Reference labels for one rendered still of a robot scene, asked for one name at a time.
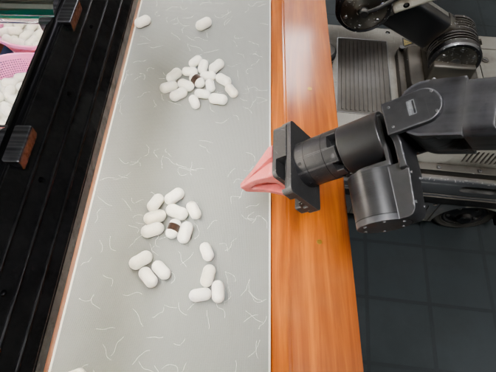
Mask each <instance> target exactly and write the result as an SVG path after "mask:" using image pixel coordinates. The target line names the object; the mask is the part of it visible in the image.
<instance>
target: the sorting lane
mask: <svg viewBox="0 0 496 372"><path fill-rule="evenodd" d="M143 15H147V16H149V17H150V18H151V23H150V24H149V25H147V26H144V27H142V28H137V27H136V26H134V31H133V35H132V38H131V43H130V47H129V50H128V55H127V58H126V62H125V67H124V70H123V76H122V79H121V82H120V87H119V91H118V94H117V99H116V103H115V106H114V111H113V114H112V118H111V123H110V126H109V130H108V135H107V138H106V144H105V147H104V150H103V155H102V159H101V162H100V167H99V171H98V174H97V179H96V182H95V186H94V191H93V194H92V200H91V203H90V206H89V211H88V215H87V218H86V223H85V227H84V230H83V235H82V238H81V242H80V247H79V250H78V254H77V259H76V262H75V268H74V271H73V274H72V279H71V283H70V286H69V291H68V295H67V298H66V303H65V306H64V310H63V315H62V318H61V324H60V327H59V330H58V335H57V339H56V342H55V347H54V351H53V354H52V359H51V362H50V366H49V371H48V372H69V371H73V370H74V369H77V368H83V369H84V370H85V371H86V372H271V193H265V192H246V191H245V190H243V189H241V183H242V182H243V180H244V179H245V178H246V177H247V176H248V175H249V173H250V172H251V171H252V170H253V168H254V167H255V166H256V164H257V163H258V161H259V160H260V158H261V157H262V156H263V155H264V153H265V151H266V150H267V148H268V147H270V146H271V0H141V2H140V6H139V11H138V14H137V18H139V17H141V16H143ZM204 17H209V18H210V19H211V20H212V24H211V26H210V27H208V28H207V29H205V30H202V31H200V30H197V29H196V22H197V21H198V20H200V19H202V18H204ZM196 55H199V56H201V58H202V60H203V59H205V60H207V62H208V63H209V65H210V64H211V63H213V62H214V61H215V60H217V59H222V60H223V61H224V67H223V68H222V69H220V70H219V71H218V72H217V73H216V75H217V74H218V73H222V74H224V75H226V76H227V77H229V78H230V79H231V81H232V83H231V84H232V85H233V86H234V87H235V88H236V89H237V91H238V96H237V97H231V96H229V95H228V93H227V92H226V91H225V86H223V85H221V84H220V83H218V82H217V81H216V79H215V80H213V81H214V85H215V88H216V89H215V91H214V92H212V93H217V94H225V95H226V96H227V103H226V104H225V105H218V104H212V103H211V102H210V101H209V98H208V99H202V98H198V99H199V102H200V107H199V108H198V109H194V108H192V107H191V105H190V102H189V96H191V95H192V94H194V93H195V90H197V89H198V88H197V87H195V86H194V89H193V91H191V92H187V96H186V97H184V98H182V99H180V100H178V101H176V102H174V101H172V100H171V99H170V93H171V92H168V93H162V92H161V91H160V89H159V87H160V85H161V84H162V83H166V82H168V81H167V79H166V76H167V74H168V73H169V72H171V71H172V70H173V69H174V68H179V69H181V70H182V69H183V68H184V67H190V66H189V60H190V59H192V58H193V57H195V56H196ZM209 65H208V68H207V72H209ZM212 93H211V94H212ZM194 95H195V94H194ZM177 187H179V188H181V189H183V191H184V192H185V194H184V197H183V198H182V199H180V200H179V201H178V202H176V203H175V204H176V205H178V206H180V207H184V208H185V209H187V208H186V205H187V203H188V202H190V201H193V202H195V203H197V205H198V207H199V209H200V211H201V217H200V218H198V219H193V218H191V217H190V214H189V212H188V217H187V218H186V219H185V220H183V221H181V224H182V223H183V222H186V221H189V222H190V223H191V224H192V225H193V232H192V235H191V237H190V240H189V241H188V242H187V243H186V244H181V243H180V242H179V241H178V239H177V236H176V237H175V238H174V239H169V238H168V237H167V236H166V234H165V231H166V229H167V226H168V224H169V222H170V221H171V220H172V219H174V218H173V217H170V216H168V215H167V213H166V211H165V210H166V207H167V206H168V204H166V203H165V196H166V194H168V193H169V192H171V191H172V190H174V189H175V188H177ZM155 194H162V195H163V197H164V202H163V203H162V205H161V206H160V207H159V209H158V210H164V211H165V213H166V219H165V220H164V221H162V222H160V223H162V224H163V225H164V231H163V233H162V234H160V235H155V236H153V237H150V238H144V237H143V236H142V235H141V229H142V227H143V226H145V225H147V224H146V223H145V222H144V220H143V218H144V215H145V214H146V213H149V212H150V211H148V209H147V204H148V202H149V201H150V200H151V199H152V197H153V196H154V195H155ZM204 242H207V243H209V244H210V246H211V247H212V250H213V253H214V258H213V259H212V260H211V261H205V260H204V259H203V257H202V254H201V251H200V245H201V244H202V243H204ZM146 250H147V251H149V252H151V254H152V255H153V259H152V261H151V262H150V263H149V264H147V265H144V266H143V267H148V268H150V269H151V271H152V272H153V273H154V274H155V275H156V277H157V279H158V283H157V285H156V286H155V287H153V288H148V287H147V286H146V285H145V284H144V282H143V281H142V280H141V279H140V277H139V270H140V269H141V268H142V267H141V268H140V269H137V270H134V269H132V268H131V267H130V266H129V261H130V259H131V258H132V257H134V256H135V255H138V254H139V253H141V252H142V251H146ZM154 261H162V262H163V263H164V264H165V265H166V267H167V268H169V270H170V272H171V274H170V277H169V278H168V279H167V280H162V279H160V278H159V277H158V275H157V274H156V273H155V272H154V271H153V270H152V264H153V262H154ZM208 264H211V265H213V266H214V267H215V268H216V274H215V277H214V280H213V282H214V281H216V280H220V281H222V282H223V283H224V300H223V301H222V302H221V303H215V302H214V301H213V299H212V295H211V298H210V299H209V300H205V301H201V302H193V301H191V300H190V298H189V294H190V291H191V290H193V289H199V288H204V287H203V285H201V283H200V279H201V276H202V271H203V268H204V267H205V266H206V265H208Z"/></svg>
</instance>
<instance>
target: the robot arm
mask: <svg viewBox="0 0 496 372"><path fill-rule="evenodd" d="M381 106H382V112H383V114H382V113H381V112H379V111H376V112H374V113H372V114H369V115H367V116H364V117H361V118H359V119H357V120H354V121H352V122H349V123H346V124H345V125H341V126H339V127H337V128H334V129H331V130H330V131H327V132H325V133H322V134H319V135H317V136H315V137H312V138H311V137H310V136H309V135H308V134H306V133H305V132H304V131H303V130H302V129H301V128H300V127H299V126H298V125H296V124H295V123H294V122H293V121H290V122H287V123H285V124H283V125H282V126H281V127H279V128H276V129H274V131H273V145H272V146H270V147H268V148H267V150H266V151H265V153H264V154H263V156H262V157H261V158H260V160H259V161H258V163H257V164H256V166H255V167H254V168H253V170H252V171H251V172H250V173H249V175H248V176H247V177H246V178H245V179H244V180H243V182H242V183H241V189H243V190H245V191H246V192H265V193H275V194H278V195H282V196H286V197H287V198H289V199H291V200H292V199H295V209H296V210H297V211H299V212H300V213H307V212H309V213H313V212H316V211H318V210H320V185H321V184H324V183H326V182H330V181H333V180H335V179H339V178H342V177H344V176H348V175H351V174H353V175H351V176H350V177H349V178H348V187H349V191H350V196H351V203H352V207H353V212H354V219H355V223H356V231H357V232H358V233H383V232H387V231H392V230H397V229H400V228H403V227H406V226H408V225H410V224H414V223H417V222H420V221H422V220H423V219H424V217H425V216H426V210H425V208H426V205H424V196H423V191H422V186H421V178H422V175H421V170H420V167H419V161H418V158H417V155H419V154H422V153H425V152H430V153H433V154H476V153H477V151H496V77H485V78H477V79H469V78H468V76H467V75H466V76H459V77H446V78H439V79H432V80H423V81H421V82H418V83H415V84H413V85H412V86H411V87H409V88H408V89H407V90H406V91H405V92H404V93H403V94H402V95H401V97H398V98H396V99H394V100H391V101H388V102H386V103H383V104H382V105H381ZM383 115H384V116H383Z"/></svg>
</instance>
